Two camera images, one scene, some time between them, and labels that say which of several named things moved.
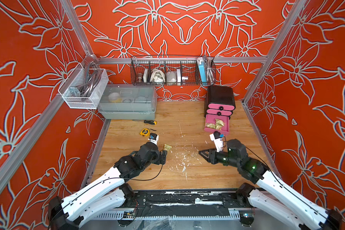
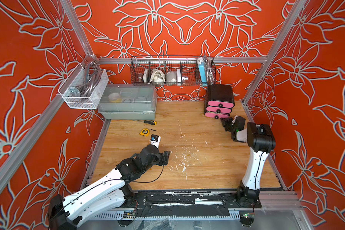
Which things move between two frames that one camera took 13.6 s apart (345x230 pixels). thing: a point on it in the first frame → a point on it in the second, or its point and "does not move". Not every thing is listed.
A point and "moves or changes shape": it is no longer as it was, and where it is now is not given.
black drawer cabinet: [219, 100] does not move
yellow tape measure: [144, 132] does not move
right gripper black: [212, 157] → [225, 121]
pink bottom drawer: [211, 118] moves or changes shape
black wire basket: [173, 70] does not move
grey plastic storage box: [132, 101] does not move
